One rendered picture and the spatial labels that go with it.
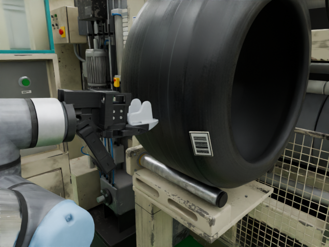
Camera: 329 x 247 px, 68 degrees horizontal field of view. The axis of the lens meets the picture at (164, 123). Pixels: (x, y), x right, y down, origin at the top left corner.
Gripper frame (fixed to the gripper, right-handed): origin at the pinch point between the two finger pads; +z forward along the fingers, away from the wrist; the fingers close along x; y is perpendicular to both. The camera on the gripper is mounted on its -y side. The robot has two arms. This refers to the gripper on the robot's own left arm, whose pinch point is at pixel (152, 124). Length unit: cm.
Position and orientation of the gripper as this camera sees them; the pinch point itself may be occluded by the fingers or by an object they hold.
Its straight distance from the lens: 53.9
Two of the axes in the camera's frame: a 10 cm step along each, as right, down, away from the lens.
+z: 7.3, -0.8, 6.7
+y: 0.9, -9.8, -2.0
